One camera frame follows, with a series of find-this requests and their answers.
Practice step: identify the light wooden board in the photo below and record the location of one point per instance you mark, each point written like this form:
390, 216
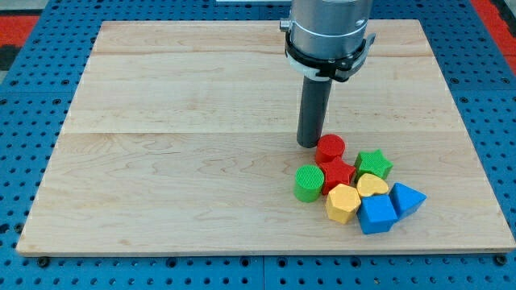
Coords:
181, 141

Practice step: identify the blue cube block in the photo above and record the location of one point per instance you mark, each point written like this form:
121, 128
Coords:
376, 214

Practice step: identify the green star block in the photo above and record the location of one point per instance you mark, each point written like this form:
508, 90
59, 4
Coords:
372, 162

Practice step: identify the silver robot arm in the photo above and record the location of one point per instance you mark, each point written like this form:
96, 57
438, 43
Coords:
327, 29

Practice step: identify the yellow hexagon block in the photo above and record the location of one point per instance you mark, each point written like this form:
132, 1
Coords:
342, 203

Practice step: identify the black white wrist clamp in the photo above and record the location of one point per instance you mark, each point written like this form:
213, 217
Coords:
323, 70

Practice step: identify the red cylinder block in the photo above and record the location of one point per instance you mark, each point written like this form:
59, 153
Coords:
328, 148

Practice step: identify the red star block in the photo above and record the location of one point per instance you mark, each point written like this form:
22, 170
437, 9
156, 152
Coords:
336, 172

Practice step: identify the green cylinder block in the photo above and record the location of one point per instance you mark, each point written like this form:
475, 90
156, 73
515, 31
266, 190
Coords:
309, 180

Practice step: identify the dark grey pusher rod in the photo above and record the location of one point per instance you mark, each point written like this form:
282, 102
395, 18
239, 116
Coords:
313, 106

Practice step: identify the blue triangle block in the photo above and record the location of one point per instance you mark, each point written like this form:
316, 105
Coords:
405, 200

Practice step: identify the yellow heart block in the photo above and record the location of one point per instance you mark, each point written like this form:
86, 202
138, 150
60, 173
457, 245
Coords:
369, 185

